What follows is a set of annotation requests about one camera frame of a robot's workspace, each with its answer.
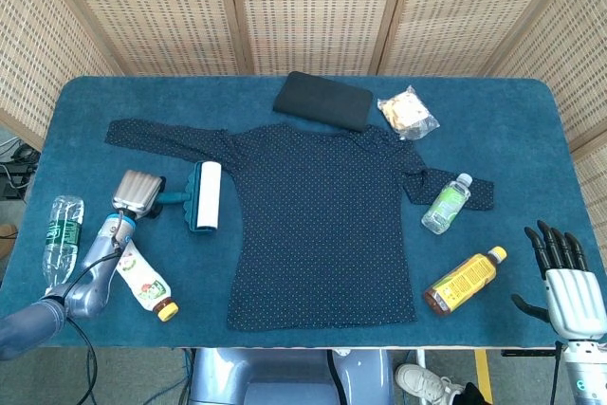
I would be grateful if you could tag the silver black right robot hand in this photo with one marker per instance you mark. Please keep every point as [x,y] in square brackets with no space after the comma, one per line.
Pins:
[571,296]

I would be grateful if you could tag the blue velvet table cover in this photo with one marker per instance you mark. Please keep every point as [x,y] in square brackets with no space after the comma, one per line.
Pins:
[303,92]

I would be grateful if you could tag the white sneaker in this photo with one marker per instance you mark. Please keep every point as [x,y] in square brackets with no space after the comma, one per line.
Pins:
[424,381]

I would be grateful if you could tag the black folded cloth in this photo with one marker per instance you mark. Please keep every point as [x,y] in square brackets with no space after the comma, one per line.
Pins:
[322,101]

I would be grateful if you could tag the blue-grey robot torso base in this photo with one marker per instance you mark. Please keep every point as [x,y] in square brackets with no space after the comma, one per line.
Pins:
[284,376]

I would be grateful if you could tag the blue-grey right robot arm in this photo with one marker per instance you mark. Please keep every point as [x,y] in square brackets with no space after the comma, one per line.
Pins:
[585,372]

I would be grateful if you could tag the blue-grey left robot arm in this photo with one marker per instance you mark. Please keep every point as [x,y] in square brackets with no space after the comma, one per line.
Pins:
[90,277]

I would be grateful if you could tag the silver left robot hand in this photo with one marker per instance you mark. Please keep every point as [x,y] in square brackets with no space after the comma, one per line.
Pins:
[135,191]

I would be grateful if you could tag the large clear water bottle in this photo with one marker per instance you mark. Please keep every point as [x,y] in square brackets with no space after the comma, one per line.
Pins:
[61,239]

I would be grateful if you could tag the woven wicker folding screen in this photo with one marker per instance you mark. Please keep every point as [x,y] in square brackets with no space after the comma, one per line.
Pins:
[313,6]

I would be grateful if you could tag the yellow label tea bottle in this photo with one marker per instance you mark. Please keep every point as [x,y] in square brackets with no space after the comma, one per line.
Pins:
[462,281]

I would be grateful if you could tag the white label yellow cap bottle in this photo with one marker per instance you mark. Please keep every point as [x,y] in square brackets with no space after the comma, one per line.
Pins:
[144,281]

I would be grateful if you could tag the clear plastic snack bag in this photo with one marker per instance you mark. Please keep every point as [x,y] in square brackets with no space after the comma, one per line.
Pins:
[405,111]

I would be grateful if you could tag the navy polka dot shirt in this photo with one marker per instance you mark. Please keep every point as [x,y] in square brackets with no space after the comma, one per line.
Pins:
[318,234]

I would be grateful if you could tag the small clear green label bottle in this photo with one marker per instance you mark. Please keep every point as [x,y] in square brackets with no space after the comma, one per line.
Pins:
[446,206]

